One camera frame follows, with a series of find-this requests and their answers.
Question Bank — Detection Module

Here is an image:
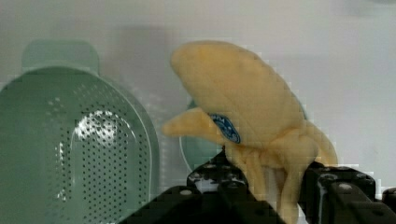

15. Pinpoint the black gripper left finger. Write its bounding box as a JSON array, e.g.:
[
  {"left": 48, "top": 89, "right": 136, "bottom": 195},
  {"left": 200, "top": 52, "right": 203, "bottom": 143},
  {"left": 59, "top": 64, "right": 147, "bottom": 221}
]
[{"left": 120, "top": 151, "right": 286, "bottom": 224}]

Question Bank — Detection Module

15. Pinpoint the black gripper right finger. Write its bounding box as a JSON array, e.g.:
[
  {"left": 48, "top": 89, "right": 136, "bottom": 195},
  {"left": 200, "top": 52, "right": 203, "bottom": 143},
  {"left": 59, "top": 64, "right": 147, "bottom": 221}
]
[{"left": 298, "top": 161, "right": 396, "bottom": 224}]

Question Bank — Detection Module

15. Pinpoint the green perforated colander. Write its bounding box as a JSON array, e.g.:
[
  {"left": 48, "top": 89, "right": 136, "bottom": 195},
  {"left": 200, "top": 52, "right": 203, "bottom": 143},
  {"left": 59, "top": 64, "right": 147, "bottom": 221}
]
[{"left": 0, "top": 40, "right": 159, "bottom": 224}]

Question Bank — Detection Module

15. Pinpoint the peeled toy banana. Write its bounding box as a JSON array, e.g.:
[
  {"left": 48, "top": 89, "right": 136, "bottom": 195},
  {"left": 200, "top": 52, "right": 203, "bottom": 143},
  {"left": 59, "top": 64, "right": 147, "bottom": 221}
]
[{"left": 162, "top": 40, "right": 338, "bottom": 224}]

